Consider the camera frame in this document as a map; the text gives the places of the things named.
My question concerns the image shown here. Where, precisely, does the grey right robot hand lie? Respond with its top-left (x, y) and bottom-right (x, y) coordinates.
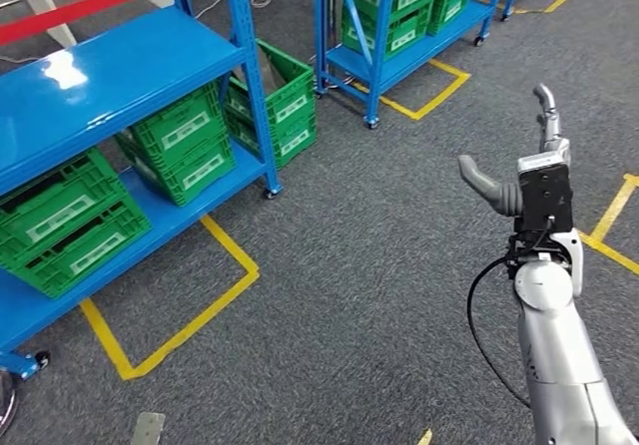
top-left (458, 83), bottom-right (572, 218)

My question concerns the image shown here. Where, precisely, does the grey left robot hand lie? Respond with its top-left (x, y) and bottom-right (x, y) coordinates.
top-left (130, 412), bottom-right (166, 445)

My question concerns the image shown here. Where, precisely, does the grey flat part in crate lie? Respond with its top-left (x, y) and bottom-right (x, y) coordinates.
top-left (260, 48), bottom-right (289, 94)

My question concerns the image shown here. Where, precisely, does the yellow floor tape line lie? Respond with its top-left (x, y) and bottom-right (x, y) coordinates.
top-left (350, 58), bottom-right (473, 124)

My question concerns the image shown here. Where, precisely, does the yellow floor tape square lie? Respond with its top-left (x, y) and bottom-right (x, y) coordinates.
top-left (79, 215), bottom-right (261, 383)

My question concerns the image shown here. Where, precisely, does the red barrier belt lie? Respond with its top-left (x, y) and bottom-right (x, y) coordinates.
top-left (0, 0), bottom-right (218, 47)

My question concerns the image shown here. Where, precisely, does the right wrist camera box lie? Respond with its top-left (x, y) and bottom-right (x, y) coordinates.
top-left (516, 152), bottom-right (574, 235)

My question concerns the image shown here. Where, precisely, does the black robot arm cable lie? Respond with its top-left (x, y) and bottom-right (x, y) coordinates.
top-left (466, 255), bottom-right (533, 410)

